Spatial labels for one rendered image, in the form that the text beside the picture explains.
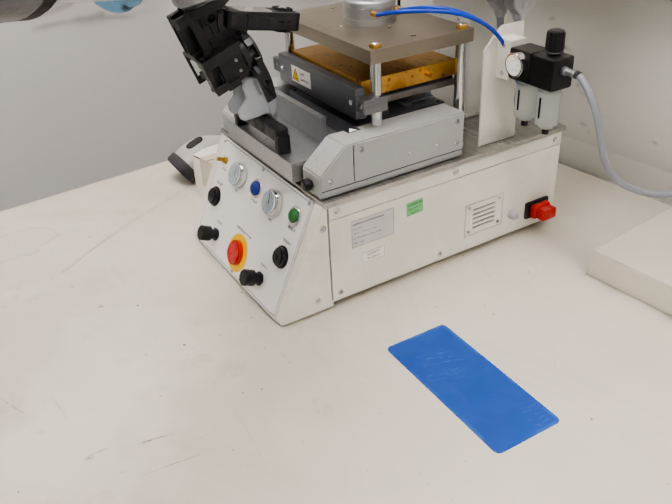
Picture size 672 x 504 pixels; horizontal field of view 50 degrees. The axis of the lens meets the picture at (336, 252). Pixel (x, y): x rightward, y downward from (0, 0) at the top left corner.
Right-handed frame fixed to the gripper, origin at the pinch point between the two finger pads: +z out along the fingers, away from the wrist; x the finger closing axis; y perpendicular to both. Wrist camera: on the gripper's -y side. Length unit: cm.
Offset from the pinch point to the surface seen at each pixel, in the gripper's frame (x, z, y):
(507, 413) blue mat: 48, 25, 4
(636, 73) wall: 12, 27, -61
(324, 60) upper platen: -1.7, -1.8, -11.5
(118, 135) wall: -137, 50, 9
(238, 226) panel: -2.1, 14.5, 12.8
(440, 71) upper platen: 10.3, 4.0, -23.2
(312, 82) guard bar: -0.5, -0.4, -7.8
